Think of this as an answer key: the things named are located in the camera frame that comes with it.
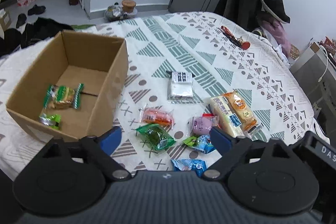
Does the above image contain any white bread packet blue label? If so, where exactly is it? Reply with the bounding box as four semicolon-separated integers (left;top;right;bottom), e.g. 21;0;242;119
209;95;263;139

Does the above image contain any green-wrapped biscuit packet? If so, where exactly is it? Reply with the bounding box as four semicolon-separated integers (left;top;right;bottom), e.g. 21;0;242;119
43;83;84;109

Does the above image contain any purple round snack packet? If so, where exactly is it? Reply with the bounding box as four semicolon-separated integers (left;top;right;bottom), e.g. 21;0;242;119
188;116;219;136

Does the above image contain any small green blue snack packet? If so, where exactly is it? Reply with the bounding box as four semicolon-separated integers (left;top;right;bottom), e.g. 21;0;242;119
183;136;198;147

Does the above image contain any red chocolate snack packet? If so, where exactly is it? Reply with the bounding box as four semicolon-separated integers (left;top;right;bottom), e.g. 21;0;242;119
202;113;215;118

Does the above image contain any orange cracker packet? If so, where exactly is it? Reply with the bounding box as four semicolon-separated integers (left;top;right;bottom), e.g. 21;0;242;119
223;91;257;131

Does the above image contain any orange pink snack packet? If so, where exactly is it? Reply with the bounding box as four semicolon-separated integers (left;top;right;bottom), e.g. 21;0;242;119
140;107;174;127

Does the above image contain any small green candy packet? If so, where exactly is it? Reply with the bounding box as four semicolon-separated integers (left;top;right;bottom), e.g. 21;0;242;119
39;113;62;130

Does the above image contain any brown cardboard box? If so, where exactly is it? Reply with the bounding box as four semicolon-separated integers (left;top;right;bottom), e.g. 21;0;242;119
6;31;129;141

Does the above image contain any silver black-label snack packet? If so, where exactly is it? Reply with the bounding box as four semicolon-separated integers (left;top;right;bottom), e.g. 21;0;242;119
166;71;194;102

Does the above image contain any patterned white green bedspread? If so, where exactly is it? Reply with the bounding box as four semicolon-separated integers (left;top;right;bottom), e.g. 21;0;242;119
0;11;330;183

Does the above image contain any brown round basket lid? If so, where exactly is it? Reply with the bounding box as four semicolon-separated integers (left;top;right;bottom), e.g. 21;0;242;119
121;0;136;14

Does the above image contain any black clothes pile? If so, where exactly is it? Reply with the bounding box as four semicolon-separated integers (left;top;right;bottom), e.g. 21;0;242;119
1;17;74;56

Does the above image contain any black shoe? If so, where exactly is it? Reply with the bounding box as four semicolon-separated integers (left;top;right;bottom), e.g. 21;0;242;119
27;5;46;16

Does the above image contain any red keychain with keys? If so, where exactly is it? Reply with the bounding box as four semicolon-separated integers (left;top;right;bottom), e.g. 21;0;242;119
220;26;251;50

